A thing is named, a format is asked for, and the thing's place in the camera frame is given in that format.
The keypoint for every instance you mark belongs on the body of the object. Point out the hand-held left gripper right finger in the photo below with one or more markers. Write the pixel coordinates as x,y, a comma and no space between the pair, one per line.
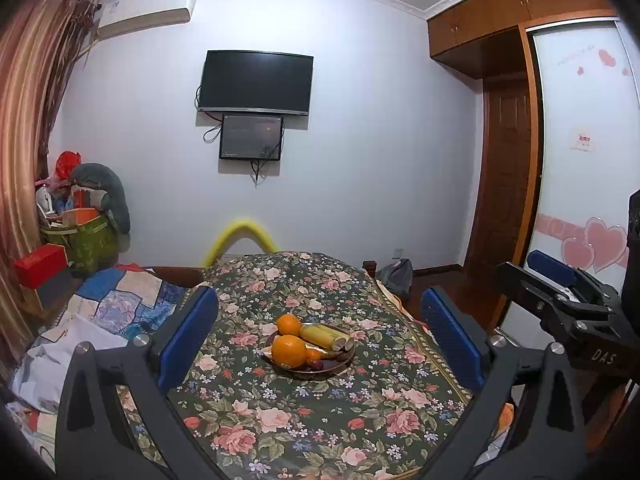
450,335

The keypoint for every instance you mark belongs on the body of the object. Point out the black wall television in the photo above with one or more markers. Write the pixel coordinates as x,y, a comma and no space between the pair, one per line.
255,80

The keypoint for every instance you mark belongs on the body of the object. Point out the white wardrobe door with hearts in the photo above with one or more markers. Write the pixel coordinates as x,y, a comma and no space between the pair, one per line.
575,110

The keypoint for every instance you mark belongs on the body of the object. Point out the grey bag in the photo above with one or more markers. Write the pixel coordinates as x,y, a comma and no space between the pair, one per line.
395,280

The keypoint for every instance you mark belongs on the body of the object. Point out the striped pink curtain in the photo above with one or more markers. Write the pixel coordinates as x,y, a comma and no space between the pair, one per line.
25,135

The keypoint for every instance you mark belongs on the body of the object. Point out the red date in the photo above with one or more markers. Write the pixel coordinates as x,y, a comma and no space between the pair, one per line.
315,365

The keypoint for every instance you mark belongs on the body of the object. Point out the large orange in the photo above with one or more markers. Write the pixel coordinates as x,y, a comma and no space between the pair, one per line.
289,351

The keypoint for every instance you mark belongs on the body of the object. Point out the red paper sticker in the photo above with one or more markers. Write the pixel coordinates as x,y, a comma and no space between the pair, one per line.
584,142

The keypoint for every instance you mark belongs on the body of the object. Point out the brown plate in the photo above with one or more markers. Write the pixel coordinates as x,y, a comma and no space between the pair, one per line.
334,364

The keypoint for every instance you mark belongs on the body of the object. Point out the green floral tablecloth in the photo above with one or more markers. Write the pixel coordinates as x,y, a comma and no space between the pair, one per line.
300,410

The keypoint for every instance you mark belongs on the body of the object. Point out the small black monitor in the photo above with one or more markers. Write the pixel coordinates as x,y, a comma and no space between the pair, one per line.
250,137

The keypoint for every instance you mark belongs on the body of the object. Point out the patchwork quilt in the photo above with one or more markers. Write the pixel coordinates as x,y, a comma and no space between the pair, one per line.
125,300

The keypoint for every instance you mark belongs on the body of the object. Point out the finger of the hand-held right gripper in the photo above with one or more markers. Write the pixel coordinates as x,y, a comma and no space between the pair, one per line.
550,265
530,290

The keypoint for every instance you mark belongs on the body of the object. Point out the wooden door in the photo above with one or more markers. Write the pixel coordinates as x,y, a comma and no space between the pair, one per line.
505,175

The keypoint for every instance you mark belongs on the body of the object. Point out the wooden overhead cabinets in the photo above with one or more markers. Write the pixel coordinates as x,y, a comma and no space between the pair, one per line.
480,30

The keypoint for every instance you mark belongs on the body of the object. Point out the orange box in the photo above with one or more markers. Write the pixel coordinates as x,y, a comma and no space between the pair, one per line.
82,216

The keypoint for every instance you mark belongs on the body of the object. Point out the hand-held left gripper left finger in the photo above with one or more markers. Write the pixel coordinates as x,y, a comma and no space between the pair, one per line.
190,335

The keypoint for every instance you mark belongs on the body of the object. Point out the white cloth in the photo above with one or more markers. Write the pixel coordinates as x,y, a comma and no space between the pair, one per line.
55,360

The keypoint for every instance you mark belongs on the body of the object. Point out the red plastic bag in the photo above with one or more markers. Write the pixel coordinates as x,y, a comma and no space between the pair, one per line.
67,165

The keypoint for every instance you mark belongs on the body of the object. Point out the white air conditioner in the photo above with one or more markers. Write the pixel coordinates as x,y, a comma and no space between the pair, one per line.
150,10

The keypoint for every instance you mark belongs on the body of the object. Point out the red box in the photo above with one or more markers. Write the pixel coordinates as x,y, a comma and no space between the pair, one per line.
40,265

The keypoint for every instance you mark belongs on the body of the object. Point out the grey plush toy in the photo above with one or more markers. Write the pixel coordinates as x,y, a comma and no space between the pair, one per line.
112,195

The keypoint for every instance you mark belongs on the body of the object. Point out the thin yellow sugarcane piece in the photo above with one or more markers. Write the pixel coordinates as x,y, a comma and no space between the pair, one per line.
344,346

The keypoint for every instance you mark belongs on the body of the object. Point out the green bag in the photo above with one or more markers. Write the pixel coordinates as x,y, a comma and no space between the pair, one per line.
87,242

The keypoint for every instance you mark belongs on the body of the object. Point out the small mandarin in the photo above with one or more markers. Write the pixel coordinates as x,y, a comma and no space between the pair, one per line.
288,325
313,355

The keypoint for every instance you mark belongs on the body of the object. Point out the thick yellow sugarcane piece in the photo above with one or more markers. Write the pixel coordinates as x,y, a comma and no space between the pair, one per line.
320,332

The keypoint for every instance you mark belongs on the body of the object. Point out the pomelo slice with yellow rind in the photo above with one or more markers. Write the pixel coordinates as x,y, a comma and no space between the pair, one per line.
266,353

